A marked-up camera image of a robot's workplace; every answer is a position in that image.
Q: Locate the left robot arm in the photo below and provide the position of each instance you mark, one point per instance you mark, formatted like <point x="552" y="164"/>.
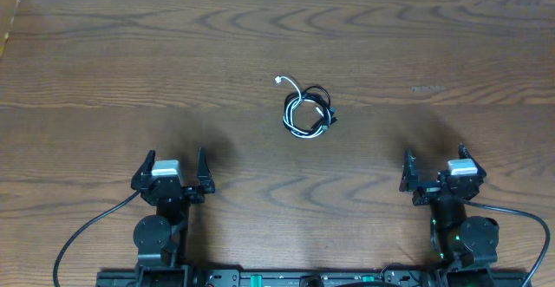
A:
<point x="161" y="238"/>

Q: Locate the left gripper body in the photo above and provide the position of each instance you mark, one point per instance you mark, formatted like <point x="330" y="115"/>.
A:
<point x="172" y="190"/>

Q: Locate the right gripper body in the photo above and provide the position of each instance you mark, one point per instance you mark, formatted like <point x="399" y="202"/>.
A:
<point x="440" y="188"/>

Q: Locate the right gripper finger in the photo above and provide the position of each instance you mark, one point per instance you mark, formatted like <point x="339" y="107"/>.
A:
<point x="410" y="176"/>
<point x="465" y="155"/>

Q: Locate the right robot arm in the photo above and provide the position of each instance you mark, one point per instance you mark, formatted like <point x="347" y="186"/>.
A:
<point x="467" y="245"/>

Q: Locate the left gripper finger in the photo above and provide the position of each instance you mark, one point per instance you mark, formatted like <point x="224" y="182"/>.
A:
<point x="143" y="177"/>
<point x="203" y="173"/>

